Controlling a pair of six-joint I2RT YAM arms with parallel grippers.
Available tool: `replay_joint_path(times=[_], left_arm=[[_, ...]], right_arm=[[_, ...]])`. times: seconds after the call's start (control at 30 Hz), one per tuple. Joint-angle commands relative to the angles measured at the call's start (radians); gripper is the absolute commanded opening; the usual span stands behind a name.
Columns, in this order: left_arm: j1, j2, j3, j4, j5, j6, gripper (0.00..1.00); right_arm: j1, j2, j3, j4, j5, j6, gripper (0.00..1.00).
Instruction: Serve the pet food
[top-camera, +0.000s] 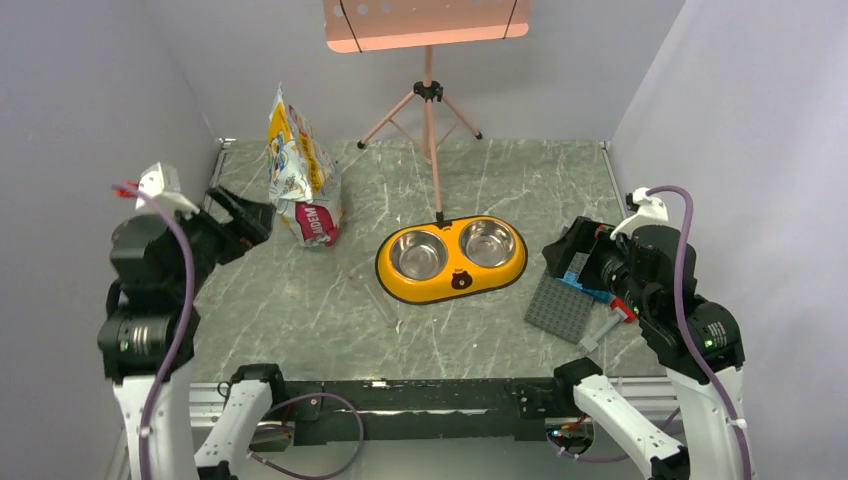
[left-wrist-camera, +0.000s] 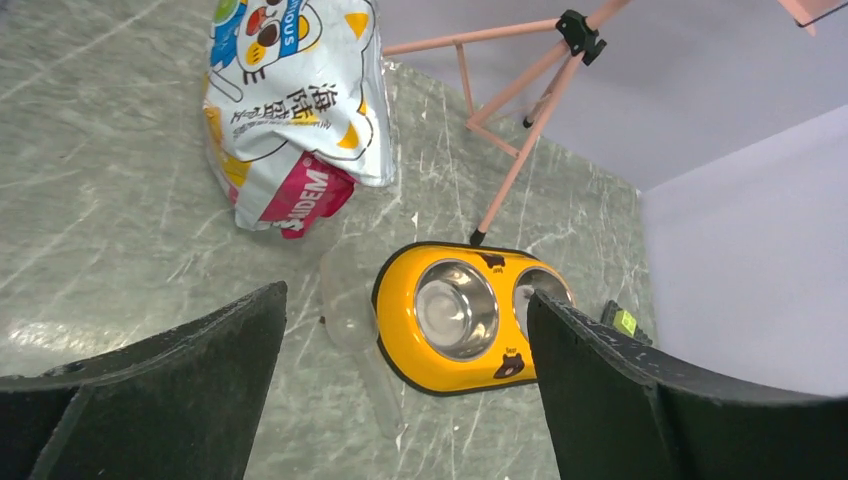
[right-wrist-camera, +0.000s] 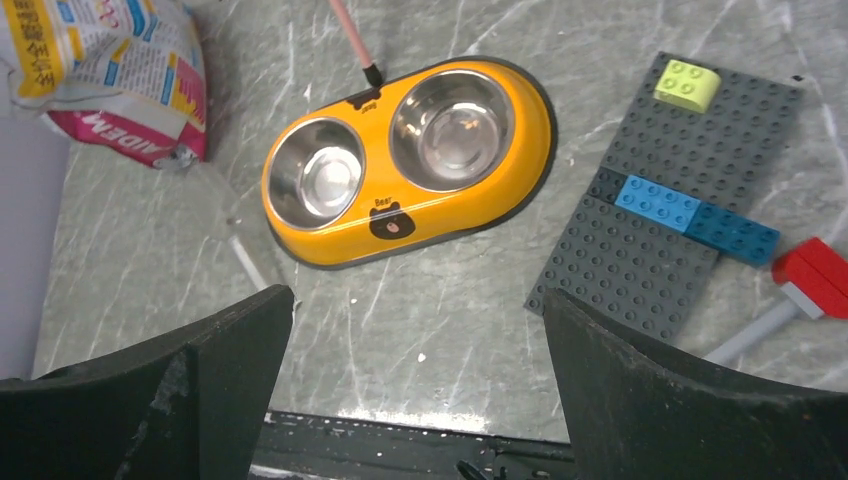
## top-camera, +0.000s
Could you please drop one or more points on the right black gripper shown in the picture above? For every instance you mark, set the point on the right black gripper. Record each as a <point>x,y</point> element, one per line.
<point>584,234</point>

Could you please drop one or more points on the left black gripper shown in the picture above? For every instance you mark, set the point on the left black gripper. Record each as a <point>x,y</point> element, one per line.
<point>251,222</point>

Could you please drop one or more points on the pet food bag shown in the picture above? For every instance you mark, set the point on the pet food bag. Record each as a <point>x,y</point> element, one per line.
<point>304,182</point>

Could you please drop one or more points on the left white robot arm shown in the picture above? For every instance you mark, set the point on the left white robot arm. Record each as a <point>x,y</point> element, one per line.
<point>162,259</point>

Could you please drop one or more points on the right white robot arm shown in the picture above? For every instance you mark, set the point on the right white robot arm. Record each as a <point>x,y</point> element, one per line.
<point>697,341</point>

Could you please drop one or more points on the yellow double pet bowl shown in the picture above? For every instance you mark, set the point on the yellow double pet bowl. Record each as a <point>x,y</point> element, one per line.
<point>439,261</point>

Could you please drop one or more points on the blue building brick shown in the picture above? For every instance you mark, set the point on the blue building brick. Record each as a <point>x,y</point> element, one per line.
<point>583,288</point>

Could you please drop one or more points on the grey building baseplate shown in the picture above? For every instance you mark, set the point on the grey building baseplate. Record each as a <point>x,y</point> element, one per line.
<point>559,309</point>

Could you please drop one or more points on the red grey toy tool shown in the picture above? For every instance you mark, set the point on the red grey toy tool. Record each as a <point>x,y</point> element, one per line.
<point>619,313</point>

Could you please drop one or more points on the pink music stand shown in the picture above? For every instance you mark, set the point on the pink music stand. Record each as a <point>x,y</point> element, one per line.
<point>370,26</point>

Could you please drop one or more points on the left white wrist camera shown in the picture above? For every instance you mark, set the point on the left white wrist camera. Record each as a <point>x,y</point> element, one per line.
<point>161,183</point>

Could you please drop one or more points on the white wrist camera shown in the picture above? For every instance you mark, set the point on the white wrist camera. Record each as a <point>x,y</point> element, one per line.
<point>647,211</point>
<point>161,183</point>

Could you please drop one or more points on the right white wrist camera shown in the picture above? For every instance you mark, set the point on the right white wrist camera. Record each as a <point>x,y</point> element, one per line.
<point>647,211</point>

